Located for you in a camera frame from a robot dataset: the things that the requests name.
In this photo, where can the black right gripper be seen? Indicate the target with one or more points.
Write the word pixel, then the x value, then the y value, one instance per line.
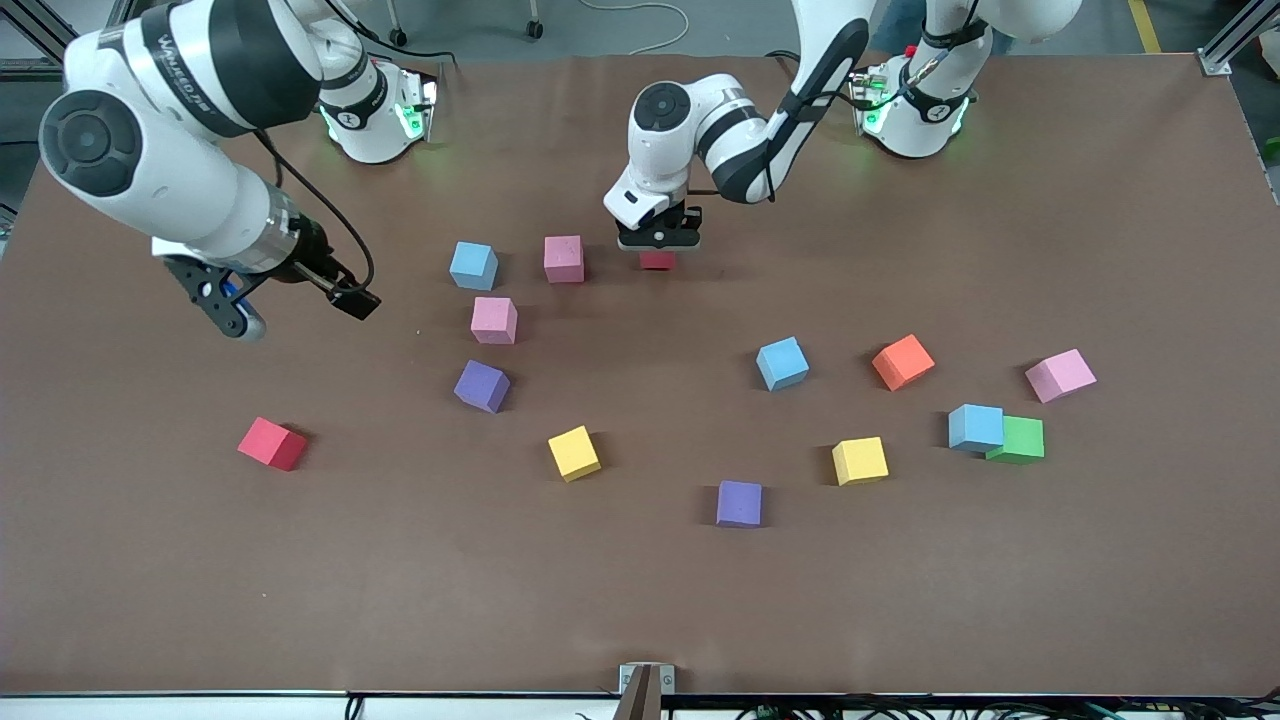
pixel 312 258

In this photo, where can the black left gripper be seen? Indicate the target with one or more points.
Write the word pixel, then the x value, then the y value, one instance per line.
pixel 684 222

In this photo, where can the red foam cube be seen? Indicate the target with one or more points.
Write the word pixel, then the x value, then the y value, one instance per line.
pixel 658 260
pixel 272 443

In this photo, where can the pink foam cube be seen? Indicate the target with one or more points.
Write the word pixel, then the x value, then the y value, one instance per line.
pixel 1060 375
pixel 563 258
pixel 494 320

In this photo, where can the blue foam cube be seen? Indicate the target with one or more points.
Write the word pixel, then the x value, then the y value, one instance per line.
pixel 782 363
pixel 976 428
pixel 473 265

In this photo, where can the purple foam cube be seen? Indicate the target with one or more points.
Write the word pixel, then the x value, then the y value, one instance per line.
pixel 739 503
pixel 482 386

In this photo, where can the yellow foam cube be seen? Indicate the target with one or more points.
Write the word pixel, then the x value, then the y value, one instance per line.
pixel 574 453
pixel 860 461

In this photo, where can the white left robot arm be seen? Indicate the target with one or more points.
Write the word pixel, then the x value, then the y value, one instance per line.
pixel 740 140

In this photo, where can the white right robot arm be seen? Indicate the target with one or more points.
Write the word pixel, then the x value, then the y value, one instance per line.
pixel 150 150

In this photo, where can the black chair caster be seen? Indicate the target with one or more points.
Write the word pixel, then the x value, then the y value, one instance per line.
pixel 398 38
pixel 535 30

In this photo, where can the orange foam cube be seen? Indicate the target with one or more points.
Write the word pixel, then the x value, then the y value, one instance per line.
pixel 903 361

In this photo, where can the green foam cube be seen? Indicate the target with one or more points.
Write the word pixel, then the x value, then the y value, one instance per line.
pixel 1025 440

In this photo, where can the aluminium frame profile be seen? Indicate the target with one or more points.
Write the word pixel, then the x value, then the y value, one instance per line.
pixel 25 25
pixel 1213 62

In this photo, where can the white table edge rail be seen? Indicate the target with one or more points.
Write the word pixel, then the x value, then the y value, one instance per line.
pixel 150 708

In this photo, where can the metal table edge bracket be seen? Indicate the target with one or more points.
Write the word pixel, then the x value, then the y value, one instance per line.
pixel 645 685

